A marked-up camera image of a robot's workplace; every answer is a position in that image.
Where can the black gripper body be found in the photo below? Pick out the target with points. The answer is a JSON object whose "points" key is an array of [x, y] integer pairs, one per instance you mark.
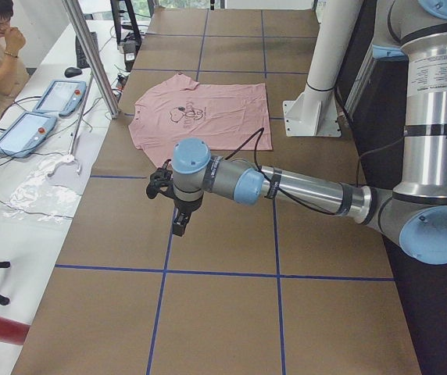
{"points": [[187, 205]]}

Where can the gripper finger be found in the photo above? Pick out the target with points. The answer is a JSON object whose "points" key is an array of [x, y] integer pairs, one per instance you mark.
{"points": [[179, 224]]}

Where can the pink Snoopy t-shirt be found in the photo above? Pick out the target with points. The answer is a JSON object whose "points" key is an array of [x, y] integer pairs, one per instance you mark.
{"points": [[223, 116]]}

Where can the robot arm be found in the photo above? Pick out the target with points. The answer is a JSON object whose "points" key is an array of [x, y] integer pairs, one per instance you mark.
{"points": [[413, 214]]}

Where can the clear plastic bag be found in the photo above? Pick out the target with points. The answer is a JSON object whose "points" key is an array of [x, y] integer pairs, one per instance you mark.
{"points": [[51, 191]]}

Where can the upper blue teach pendant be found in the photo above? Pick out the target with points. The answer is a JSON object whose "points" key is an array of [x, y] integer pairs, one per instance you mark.
{"points": [[61, 97]]}

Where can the blue teach pendant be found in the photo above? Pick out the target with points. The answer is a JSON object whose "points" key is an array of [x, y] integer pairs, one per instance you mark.
{"points": [[26, 134], [61, 97]]}

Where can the lower blue teach pendant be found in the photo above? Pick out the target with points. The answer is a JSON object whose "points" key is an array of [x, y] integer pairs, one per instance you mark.
{"points": [[26, 134]]}

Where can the black computer mouse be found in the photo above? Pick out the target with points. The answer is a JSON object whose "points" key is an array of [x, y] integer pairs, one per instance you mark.
{"points": [[72, 72]]}

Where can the black keyboard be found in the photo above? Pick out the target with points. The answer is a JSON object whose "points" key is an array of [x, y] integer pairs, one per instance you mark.
{"points": [[81, 58]]}

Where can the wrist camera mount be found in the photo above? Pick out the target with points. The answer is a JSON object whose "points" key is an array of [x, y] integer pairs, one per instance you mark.
{"points": [[161, 182]]}

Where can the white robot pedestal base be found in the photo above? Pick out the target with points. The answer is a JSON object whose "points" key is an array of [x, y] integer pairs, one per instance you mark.
{"points": [[314, 113]]}

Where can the aluminium frame post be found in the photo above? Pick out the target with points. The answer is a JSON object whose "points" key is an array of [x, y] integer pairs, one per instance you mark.
{"points": [[83, 34]]}

